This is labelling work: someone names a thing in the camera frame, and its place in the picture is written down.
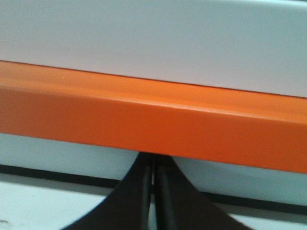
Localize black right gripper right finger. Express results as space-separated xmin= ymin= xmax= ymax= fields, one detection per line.
xmin=154 ymin=155 xmax=247 ymax=230

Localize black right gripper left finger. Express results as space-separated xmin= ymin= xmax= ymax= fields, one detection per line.
xmin=65 ymin=152 xmax=152 ymax=230

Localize white fume hood cabinet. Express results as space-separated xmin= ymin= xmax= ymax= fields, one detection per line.
xmin=0 ymin=0 xmax=307 ymax=230

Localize orange sash handle bar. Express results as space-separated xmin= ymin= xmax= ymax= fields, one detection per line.
xmin=0 ymin=61 xmax=307 ymax=173

